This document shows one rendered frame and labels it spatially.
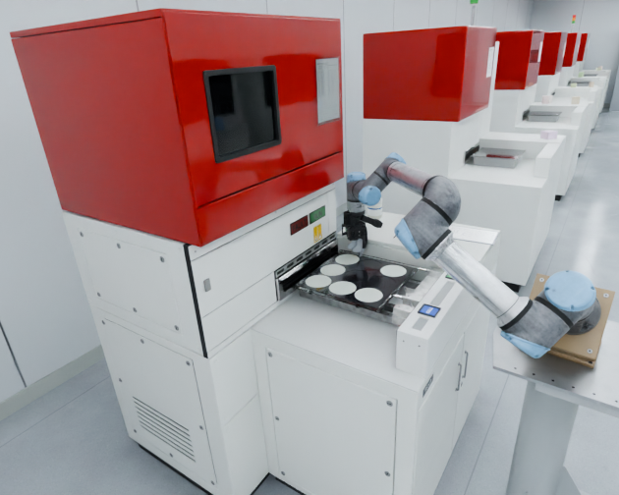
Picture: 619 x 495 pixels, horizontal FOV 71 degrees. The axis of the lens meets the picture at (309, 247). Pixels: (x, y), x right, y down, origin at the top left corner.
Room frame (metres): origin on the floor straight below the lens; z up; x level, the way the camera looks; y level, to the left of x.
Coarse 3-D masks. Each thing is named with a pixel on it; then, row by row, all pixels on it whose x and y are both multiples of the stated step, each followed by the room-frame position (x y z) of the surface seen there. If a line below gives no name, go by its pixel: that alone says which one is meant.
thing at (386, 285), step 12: (324, 264) 1.62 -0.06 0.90; (348, 264) 1.61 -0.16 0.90; (360, 264) 1.60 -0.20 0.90; (372, 264) 1.60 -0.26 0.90; (384, 264) 1.59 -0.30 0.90; (396, 264) 1.58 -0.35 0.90; (336, 276) 1.51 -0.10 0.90; (348, 276) 1.51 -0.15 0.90; (360, 276) 1.50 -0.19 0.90; (372, 276) 1.49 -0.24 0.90; (384, 276) 1.49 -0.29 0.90; (312, 288) 1.43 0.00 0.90; (324, 288) 1.42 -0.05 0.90; (360, 288) 1.41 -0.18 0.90; (372, 288) 1.40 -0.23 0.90; (384, 288) 1.40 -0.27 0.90; (384, 300) 1.32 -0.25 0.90
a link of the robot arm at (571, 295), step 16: (560, 272) 1.04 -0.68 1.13; (576, 272) 1.02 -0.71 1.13; (544, 288) 1.03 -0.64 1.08; (560, 288) 1.00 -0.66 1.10; (576, 288) 0.99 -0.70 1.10; (592, 288) 0.98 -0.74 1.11; (544, 304) 0.99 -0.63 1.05; (560, 304) 0.97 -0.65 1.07; (576, 304) 0.95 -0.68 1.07; (592, 304) 0.99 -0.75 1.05; (576, 320) 0.97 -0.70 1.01
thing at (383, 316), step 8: (304, 296) 1.50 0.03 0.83; (312, 296) 1.47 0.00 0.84; (320, 296) 1.45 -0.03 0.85; (328, 304) 1.43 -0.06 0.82; (336, 304) 1.41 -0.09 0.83; (344, 304) 1.39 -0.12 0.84; (360, 312) 1.35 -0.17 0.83; (368, 312) 1.33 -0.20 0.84; (376, 312) 1.31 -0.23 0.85; (384, 312) 1.31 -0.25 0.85; (384, 320) 1.29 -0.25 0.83
